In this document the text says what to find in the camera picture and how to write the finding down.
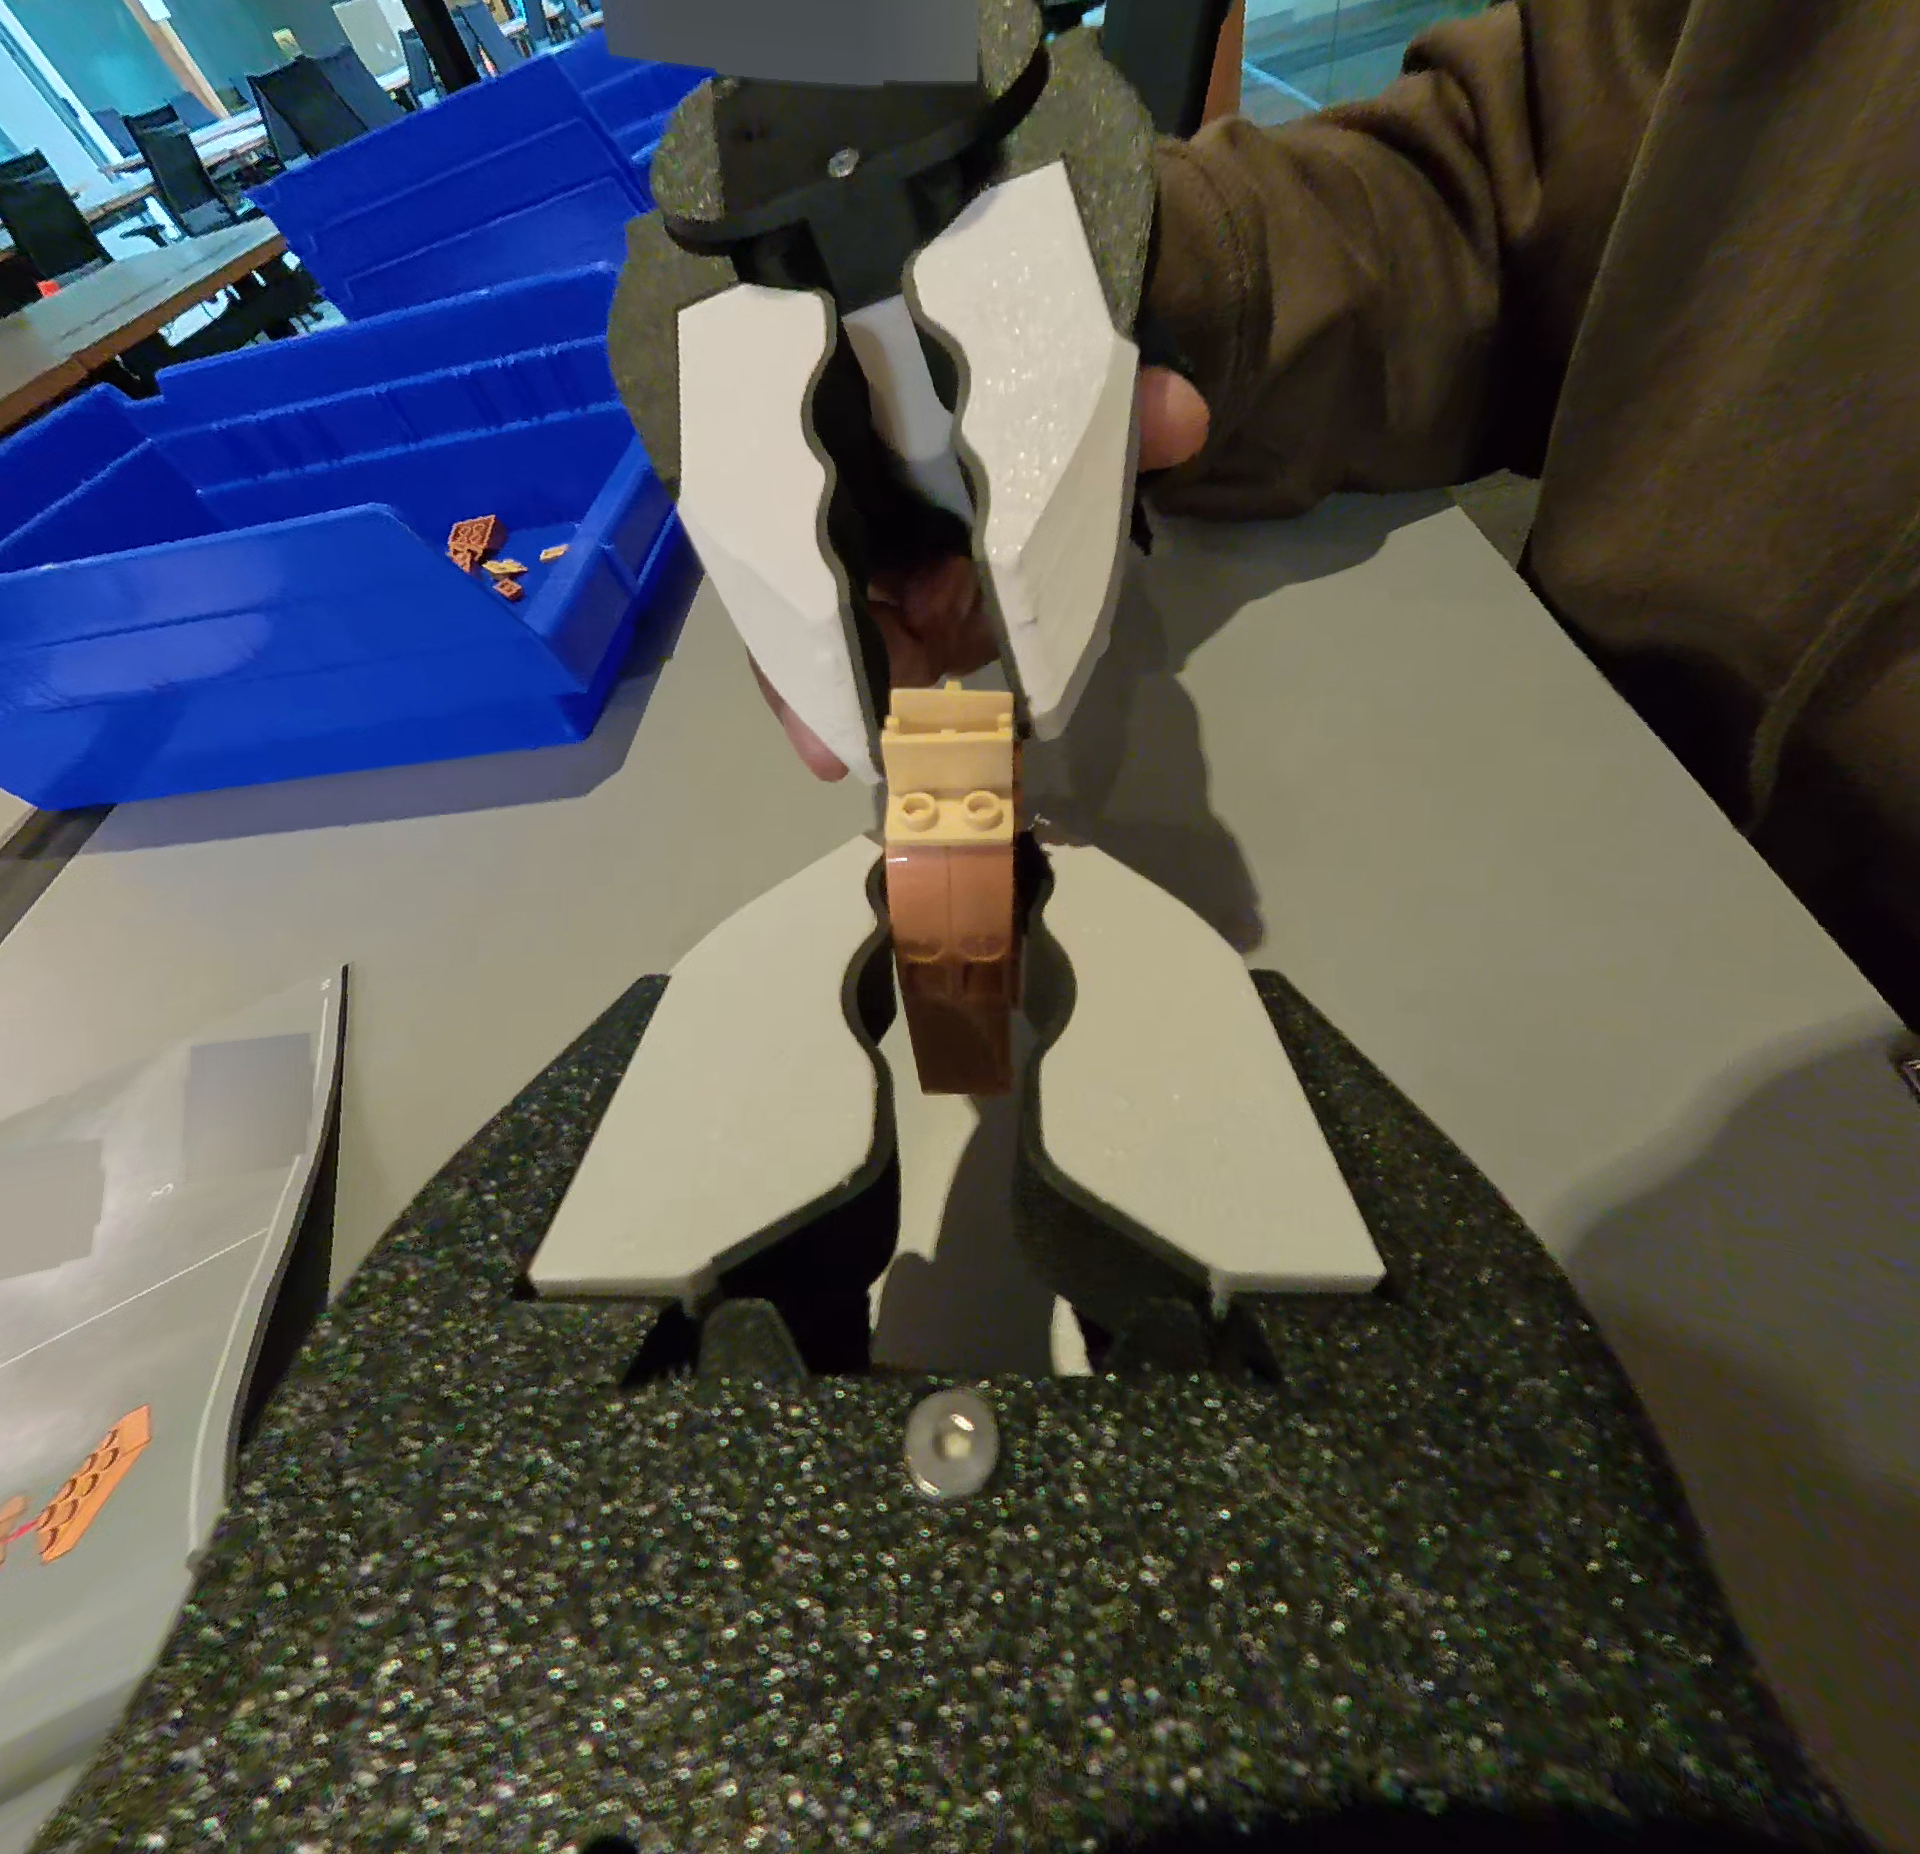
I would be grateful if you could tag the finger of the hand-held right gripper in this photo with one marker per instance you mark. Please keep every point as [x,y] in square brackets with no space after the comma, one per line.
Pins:
[752,459]
[1052,430]

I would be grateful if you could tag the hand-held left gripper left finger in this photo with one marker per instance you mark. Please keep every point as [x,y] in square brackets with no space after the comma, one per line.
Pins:
[721,1119]

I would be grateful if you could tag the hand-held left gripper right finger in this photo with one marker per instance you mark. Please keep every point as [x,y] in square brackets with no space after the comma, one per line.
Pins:
[1202,1119]

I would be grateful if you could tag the brown and tan brick model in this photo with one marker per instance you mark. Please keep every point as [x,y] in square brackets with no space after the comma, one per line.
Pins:
[953,954]

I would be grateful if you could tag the person's right forearm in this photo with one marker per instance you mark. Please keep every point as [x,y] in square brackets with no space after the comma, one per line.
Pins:
[1351,264]

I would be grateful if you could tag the grey desk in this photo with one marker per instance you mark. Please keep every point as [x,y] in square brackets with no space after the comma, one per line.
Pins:
[1425,863]

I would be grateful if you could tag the person's right hand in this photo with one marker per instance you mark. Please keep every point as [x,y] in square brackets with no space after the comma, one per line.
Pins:
[939,617]

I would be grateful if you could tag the small brown toy brick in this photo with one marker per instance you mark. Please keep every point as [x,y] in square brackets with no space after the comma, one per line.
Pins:
[507,575]

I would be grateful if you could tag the brown studded toy plate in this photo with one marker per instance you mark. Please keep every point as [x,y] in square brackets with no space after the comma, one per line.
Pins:
[473,536]

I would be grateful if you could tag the black round-head pole lamp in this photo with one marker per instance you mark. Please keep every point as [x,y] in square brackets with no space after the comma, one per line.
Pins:
[415,2]

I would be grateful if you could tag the large blue plastic bin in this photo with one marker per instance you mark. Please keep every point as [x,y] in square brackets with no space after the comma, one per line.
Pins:
[301,654]

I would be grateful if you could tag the black office chair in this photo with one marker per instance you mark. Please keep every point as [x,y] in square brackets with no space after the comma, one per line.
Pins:
[47,219]
[323,99]
[188,172]

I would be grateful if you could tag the grey instruction booklet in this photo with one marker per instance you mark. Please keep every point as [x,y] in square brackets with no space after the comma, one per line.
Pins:
[136,1285]

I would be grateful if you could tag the long wooden table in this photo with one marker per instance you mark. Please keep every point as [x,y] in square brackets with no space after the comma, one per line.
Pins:
[121,309]

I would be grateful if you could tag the person's brown hoodie torso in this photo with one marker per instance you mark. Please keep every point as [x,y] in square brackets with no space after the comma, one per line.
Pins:
[1756,459]

